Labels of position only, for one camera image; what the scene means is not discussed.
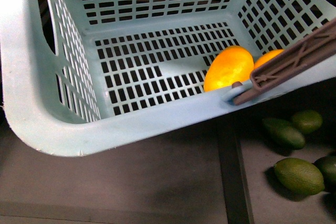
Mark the light teal plastic basket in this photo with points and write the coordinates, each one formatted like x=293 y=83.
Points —
x=125 y=70

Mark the black wooden fruit tray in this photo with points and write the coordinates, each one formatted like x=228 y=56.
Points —
x=213 y=171

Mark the green lime upper right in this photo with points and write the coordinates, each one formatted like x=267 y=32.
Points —
x=307 y=121

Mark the yellow lemon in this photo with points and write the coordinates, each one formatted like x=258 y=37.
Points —
x=266 y=57

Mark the brown plastic basket handle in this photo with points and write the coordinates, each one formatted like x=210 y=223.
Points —
x=306 y=53

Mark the green lime front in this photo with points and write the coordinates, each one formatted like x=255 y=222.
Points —
x=299 y=176

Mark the green lime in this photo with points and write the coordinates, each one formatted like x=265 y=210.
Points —
x=307 y=121
x=299 y=176

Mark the green lime right edge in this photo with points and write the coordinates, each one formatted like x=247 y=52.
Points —
x=326 y=166

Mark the yellow orange mango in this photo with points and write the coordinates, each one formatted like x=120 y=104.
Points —
x=233 y=64

